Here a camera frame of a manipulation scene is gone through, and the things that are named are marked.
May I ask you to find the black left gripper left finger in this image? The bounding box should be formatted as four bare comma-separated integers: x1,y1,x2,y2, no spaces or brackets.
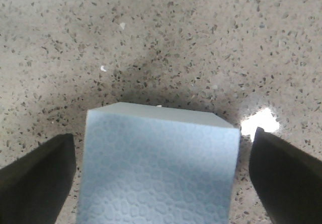
1,133,76,223

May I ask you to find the light blue textured foam cube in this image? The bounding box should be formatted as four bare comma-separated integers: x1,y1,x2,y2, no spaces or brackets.
76,102,240,223

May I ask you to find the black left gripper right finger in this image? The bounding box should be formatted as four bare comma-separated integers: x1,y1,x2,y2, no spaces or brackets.
249,127,321,223

